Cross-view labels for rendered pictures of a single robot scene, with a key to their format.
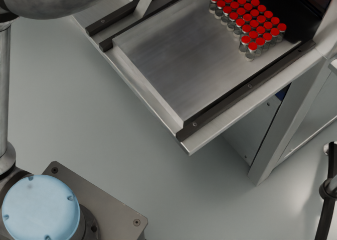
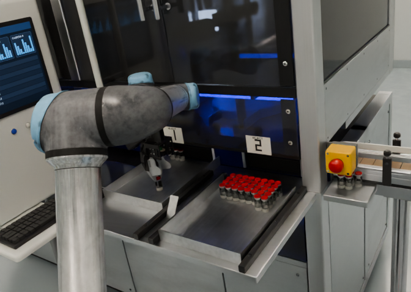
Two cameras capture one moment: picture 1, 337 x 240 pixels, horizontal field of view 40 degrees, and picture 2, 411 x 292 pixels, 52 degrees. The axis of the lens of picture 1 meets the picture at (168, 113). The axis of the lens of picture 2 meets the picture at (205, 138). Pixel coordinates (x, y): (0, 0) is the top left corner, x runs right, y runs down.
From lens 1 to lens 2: 0.46 m
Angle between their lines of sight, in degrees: 41
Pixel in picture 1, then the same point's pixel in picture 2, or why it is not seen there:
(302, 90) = (316, 236)
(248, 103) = (282, 233)
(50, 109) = not seen: outside the picture
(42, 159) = not seen: outside the picture
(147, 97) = (202, 257)
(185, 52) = (217, 223)
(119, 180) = not seen: outside the picture
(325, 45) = (313, 182)
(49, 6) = (134, 120)
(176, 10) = (197, 204)
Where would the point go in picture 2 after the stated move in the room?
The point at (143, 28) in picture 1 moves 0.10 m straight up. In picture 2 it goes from (178, 220) to (172, 190)
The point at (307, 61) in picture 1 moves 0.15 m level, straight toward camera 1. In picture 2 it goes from (307, 198) to (309, 228)
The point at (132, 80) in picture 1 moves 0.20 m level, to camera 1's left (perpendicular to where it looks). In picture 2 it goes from (185, 252) to (109, 275)
